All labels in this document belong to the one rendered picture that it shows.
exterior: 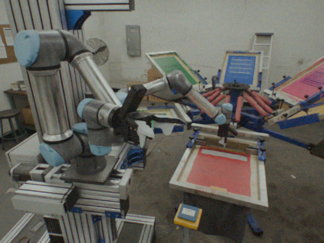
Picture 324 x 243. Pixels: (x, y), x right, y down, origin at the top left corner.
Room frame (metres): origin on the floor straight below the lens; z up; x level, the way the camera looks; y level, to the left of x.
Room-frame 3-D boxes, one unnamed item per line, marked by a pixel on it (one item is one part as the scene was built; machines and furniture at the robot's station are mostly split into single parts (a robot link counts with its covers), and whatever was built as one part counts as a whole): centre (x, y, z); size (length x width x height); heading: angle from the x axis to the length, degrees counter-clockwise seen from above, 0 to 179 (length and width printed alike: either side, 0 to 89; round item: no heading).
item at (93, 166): (0.95, 0.36, 1.31); 0.15 x 0.15 x 0.10
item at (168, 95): (2.92, -0.39, 0.91); 1.34 x 0.40 x 0.08; 40
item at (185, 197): (1.14, -0.36, 0.74); 0.45 x 0.03 x 0.43; 70
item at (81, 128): (0.94, 0.36, 1.42); 0.13 x 0.12 x 0.14; 145
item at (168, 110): (2.25, 0.07, 1.05); 1.08 x 0.61 x 0.23; 100
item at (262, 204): (1.41, -0.46, 0.97); 0.79 x 0.58 x 0.04; 160
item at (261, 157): (1.54, -0.80, 0.97); 0.30 x 0.05 x 0.07; 160
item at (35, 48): (0.84, 0.44, 1.63); 0.15 x 0.12 x 0.55; 145
